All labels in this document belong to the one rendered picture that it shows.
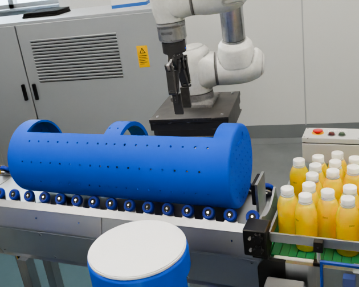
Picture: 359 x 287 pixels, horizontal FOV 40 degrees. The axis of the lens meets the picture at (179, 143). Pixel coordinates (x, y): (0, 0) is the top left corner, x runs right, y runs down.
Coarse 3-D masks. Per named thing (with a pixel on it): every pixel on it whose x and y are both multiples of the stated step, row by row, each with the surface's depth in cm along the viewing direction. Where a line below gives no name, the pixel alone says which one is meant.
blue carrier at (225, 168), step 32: (32, 128) 195; (128, 128) 185; (224, 128) 157; (32, 160) 179; (64, 160) 173; (96, 160) 168; (128, 160) 163; (160, 160) 159; (192, 160) 154; (224, 160) 150; (64, 192) 185; (96, 192) 176; (128, 192) 169; (160, 192) 163; (192, 192) 157; (224, 192) 152
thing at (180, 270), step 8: (184, 256) 132; (88, 264) 134; (176, 264) 129; (184, 264) 131; (168, 272) 126; (176, 272) 128; (184, 272) 132; (96, 280) 129; (104, 280) 127; (112, 280) 126; (120, 280) 125; (128, 280) 124; (136, 280) 124; (144, 280) 124; (152, 280) 125; (160, 280) 126; (168, 280) 127; (176, 280) 129; (184, 280) 132
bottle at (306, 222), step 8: (312, 200) 143; (296, 208) 143; (304, 208) 141; (312, 208) 141; (296, 216) 143; (304, 216) 141; (312, 216) 141; (296, 224) 145; (304, 224) 142; (312, 224) 142; (296, 232) 146; (304, 232) 143; (312, 232) 143; (304, 248) 146; (312, 248) 145
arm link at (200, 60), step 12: (192, 48) 217; (204, 48) 218; (192, 60) 216; (204, 60) 217; (192, 72) 218; (204, 72) 218; (180, 84) 225; (192, 84) 220; (204, 84) 220; (216, 84) 222
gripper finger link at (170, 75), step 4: (172, 64) 150; (172, 68) 151; (168, 72) 152; (172, 72) 151; (168, 76) 152; (172, 76) 152; (168, 80) 152; (172, 80) 152; (168, 84) 153; (172, 84) 152; (168, 88) 153; (172, 88) 153; (176, 88) 154; (176, 92) 153
